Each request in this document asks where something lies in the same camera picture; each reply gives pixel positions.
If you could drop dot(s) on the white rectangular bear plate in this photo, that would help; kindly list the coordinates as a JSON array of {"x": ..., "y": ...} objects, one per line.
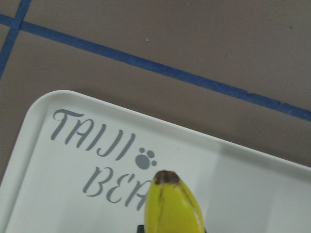
[{"x": 82, "y": 165}]

